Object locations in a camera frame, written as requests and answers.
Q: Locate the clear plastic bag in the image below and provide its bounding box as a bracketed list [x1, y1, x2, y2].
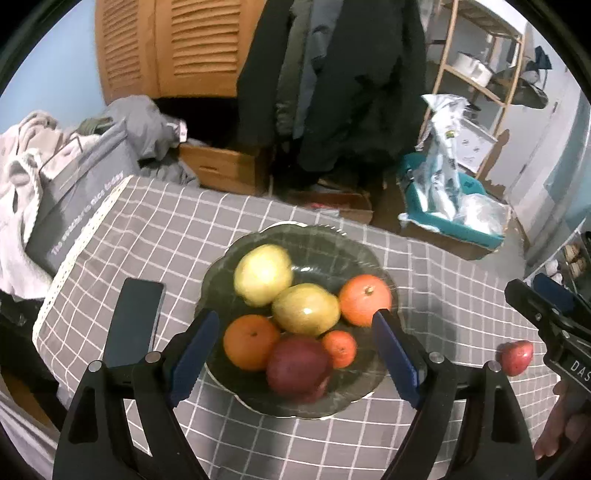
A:
[457, 194, 509, 237]

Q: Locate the dark pan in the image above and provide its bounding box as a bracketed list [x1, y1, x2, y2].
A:
[489, 69, 549, 110]

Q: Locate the metal pot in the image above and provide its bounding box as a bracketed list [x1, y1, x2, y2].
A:
[455, 51, 496, 87]

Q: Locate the pale pink blanket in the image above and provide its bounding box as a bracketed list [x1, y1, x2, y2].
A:
[0, 111, 86, 296]

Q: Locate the grey jacket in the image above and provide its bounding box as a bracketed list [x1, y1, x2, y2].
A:
[104, 96, 200, 185]

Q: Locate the white printed plastic bag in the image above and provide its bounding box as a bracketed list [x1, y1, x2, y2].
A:
[416, 93, 472, 220]

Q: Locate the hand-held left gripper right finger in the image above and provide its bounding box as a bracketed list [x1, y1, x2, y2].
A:
[372, 310, 539, 480]

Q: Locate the shoe rack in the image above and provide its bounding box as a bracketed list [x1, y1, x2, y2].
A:
[526, 217, 591, 296]

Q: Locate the yellow apple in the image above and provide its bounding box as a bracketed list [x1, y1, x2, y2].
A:
[233, 244, 295, 308]

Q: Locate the grey checked tablecloth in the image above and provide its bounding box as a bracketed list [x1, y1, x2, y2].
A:
[32, 174, 573, 480]

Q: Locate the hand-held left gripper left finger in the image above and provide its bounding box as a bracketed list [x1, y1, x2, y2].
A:
[52, 309, 221, 480]

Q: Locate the white printed box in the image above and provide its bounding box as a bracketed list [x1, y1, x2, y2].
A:
[457, 120, 498, 174]

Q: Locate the flat cardboard box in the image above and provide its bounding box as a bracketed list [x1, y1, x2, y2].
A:
[286, 185, 376, 225]

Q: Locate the reddish orange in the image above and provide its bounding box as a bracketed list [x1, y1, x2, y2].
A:
[338, 274, 393, 328]

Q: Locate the small red fruit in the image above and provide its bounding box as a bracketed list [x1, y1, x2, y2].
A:
[498, 340, 534, 377]

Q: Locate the scalloped dark glass plate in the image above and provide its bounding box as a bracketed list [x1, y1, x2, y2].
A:
[194, 220, 402, 420]

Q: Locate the wooden shelf rack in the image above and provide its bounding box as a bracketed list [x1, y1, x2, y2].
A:
[429, 0, 528, 182]

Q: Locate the teal box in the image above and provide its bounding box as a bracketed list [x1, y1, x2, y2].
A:
[399, 152, 507, 251]

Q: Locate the grey hanging coat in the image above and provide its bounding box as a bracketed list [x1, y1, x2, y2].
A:
[276, 0, 345, 139]

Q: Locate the black smartphone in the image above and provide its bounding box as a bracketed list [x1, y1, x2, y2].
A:
[102, 277, 166, 370]

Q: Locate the wooden louvered cabinet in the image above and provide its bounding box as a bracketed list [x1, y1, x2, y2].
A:
[95, 0, 269, 106]

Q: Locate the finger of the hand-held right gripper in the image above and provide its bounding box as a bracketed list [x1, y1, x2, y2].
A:
[531, 272, 588, 320]
[504, 278, 563, 336]

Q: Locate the black hanging coat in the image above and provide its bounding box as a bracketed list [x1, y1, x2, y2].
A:
[235, 0, 428, 175]

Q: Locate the person's right hand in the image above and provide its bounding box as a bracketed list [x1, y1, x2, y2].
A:
[533, 378, 591, 461]

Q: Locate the red apple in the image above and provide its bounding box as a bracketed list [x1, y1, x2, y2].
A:
[265, 335, 333, 402]

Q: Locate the grey printed tote bag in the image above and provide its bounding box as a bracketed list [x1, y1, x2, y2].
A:
[25, 124, 139, 273]

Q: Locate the small tangerine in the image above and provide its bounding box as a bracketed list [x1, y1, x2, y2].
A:
[321, 329, 358, 369]

